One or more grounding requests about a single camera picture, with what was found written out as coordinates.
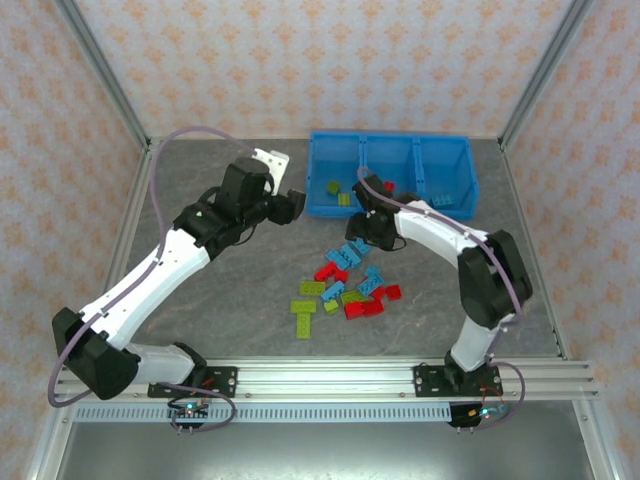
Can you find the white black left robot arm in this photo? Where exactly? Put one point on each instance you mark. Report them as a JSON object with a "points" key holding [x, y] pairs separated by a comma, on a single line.
{"points": [[150, 280]]}

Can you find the small red lego brick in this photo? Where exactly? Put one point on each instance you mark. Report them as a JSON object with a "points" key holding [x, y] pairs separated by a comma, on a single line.
{"points": [[393, 292], [342, 276]]}

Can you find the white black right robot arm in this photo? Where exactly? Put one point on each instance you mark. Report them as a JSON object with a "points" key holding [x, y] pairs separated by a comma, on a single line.
{"points": [[495, 280]]}

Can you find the olive green lego brick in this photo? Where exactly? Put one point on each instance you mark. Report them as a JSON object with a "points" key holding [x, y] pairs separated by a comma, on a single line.
{"points": [[334, 188]]}

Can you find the small electronics board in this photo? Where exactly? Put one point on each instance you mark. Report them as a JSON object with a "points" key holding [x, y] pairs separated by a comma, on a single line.
{"points": [[190, 411], [470, 415]]}

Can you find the grey metal sheet panel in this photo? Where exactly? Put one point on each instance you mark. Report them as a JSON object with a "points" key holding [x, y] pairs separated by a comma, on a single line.
{"points": [[325, 455]]}

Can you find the small blue lego brick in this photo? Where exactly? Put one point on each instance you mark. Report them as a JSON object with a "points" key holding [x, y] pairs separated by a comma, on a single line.
{"points": [[372, 272]]}

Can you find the aluminium frame leg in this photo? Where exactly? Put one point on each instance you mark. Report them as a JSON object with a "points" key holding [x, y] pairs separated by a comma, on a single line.
{"points": [[47, 450], [595, 445]]}

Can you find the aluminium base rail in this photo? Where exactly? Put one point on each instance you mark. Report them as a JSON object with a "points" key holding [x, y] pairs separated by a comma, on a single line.
{"points": [[325, 377]]}

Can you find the aluminium frame post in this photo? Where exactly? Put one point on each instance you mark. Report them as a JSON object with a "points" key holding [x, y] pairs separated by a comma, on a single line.
{"points": [[545, 70], [103, 70]]}

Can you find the aluminium side rail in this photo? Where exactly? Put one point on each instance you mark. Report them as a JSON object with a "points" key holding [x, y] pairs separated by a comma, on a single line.
{"points": [[537, 250], [127, 240]]}

